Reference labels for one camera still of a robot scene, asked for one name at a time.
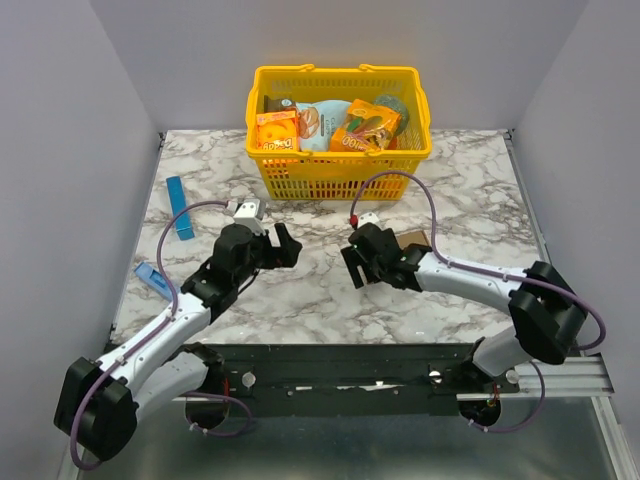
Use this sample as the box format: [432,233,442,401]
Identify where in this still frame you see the brown cardboard box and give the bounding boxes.
[396,230,431,249]

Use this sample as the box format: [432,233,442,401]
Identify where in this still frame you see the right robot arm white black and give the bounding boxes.
[341,223,587,392]

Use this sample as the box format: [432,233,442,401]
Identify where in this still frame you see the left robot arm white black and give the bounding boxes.
[54,223,302,461]

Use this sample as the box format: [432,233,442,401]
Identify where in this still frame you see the long blue box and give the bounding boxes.
[166,176,195,241]

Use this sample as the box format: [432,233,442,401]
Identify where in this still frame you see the small blue box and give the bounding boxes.
[133,262,179,301]

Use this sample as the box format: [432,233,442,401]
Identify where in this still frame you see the yellow plastic shopping basket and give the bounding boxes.
[245,64,432,200]

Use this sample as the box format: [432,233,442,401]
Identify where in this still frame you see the orange gummy candy bag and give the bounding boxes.
[329,99,400,153]

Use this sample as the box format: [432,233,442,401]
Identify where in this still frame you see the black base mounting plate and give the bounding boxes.
[169,342,531,419]

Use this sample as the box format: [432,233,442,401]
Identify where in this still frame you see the light blue chips bag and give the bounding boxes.
[296,100,351,152]

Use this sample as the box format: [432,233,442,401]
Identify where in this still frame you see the dark brown packet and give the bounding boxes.
[263,95,297,113]

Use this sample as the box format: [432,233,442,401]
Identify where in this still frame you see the green round scrubber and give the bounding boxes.
[374,94,410,137]

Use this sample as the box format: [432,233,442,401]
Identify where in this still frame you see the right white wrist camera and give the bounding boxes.
[349,212,380,230]

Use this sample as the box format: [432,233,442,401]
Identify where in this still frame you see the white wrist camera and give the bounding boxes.
[349,212,380,230]
[227,199,266,236]

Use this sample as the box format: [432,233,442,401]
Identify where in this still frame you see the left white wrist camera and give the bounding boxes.
[227,199,266,236]

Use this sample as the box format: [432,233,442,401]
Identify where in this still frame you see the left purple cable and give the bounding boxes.
[69,199,256,471]

